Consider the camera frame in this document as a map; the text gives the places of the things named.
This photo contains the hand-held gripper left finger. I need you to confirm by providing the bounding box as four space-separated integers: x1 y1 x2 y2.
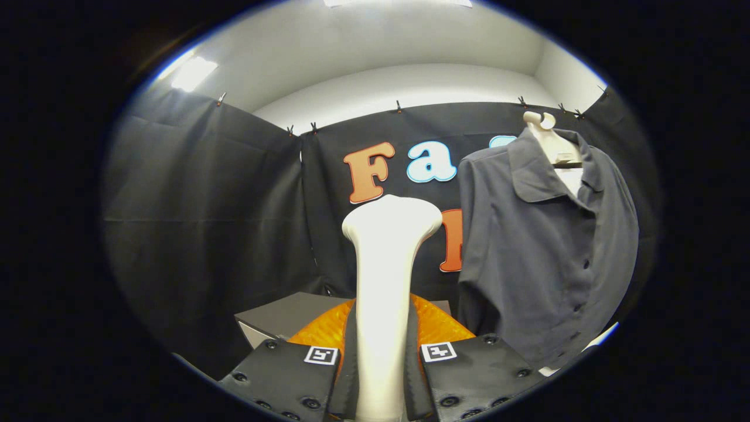
218 296 359 422

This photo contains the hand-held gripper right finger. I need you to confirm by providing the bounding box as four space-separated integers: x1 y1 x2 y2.
407 293 549 422

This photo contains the white garment steamer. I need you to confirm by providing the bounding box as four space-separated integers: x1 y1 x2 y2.
341 194 444 422

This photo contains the grey button-up shirt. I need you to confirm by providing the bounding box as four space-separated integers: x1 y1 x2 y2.
456 127 640 370

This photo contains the grey drawer cabinet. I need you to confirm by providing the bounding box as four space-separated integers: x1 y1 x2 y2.
234 291 452 350

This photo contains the black backdrop cloth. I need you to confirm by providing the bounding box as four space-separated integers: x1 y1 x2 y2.
102 87 661 379

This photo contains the row of black clips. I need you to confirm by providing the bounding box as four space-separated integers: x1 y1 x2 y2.
216 85 608 136

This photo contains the narrow ceiling light strip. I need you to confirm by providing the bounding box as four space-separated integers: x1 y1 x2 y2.
169 55 219 93

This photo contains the wide ceiling light panel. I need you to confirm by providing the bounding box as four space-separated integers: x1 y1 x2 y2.
324 0 473 8

